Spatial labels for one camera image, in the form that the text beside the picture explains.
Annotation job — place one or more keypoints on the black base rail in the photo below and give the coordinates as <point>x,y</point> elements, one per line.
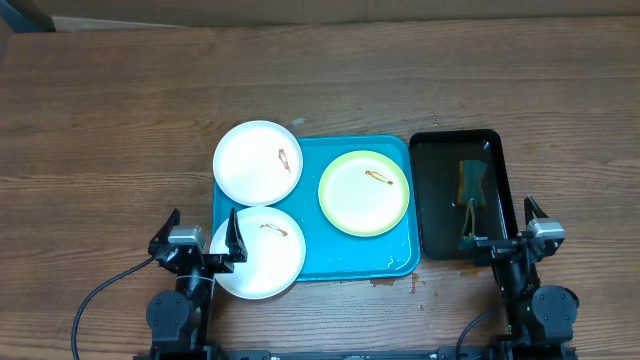
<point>442,353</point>

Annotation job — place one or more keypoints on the green yellow sponge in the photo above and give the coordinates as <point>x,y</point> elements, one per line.
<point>471,175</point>

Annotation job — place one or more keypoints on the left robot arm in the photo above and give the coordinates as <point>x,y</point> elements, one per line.
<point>178,318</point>

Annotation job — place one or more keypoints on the teal plastic tray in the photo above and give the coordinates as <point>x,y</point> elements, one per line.
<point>331,254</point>

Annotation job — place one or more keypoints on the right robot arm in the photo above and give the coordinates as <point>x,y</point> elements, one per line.
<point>540,318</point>

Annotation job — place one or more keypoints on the white plate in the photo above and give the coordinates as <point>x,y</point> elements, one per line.
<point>276,251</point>
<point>257,163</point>

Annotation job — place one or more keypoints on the light green plate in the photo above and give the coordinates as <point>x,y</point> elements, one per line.
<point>363,193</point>

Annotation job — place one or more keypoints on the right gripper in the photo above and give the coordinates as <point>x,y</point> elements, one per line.
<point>505,247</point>

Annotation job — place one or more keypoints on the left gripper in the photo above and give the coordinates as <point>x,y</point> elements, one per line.
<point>235,245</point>

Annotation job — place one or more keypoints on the black water tray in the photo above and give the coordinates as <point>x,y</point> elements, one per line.
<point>434,164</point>

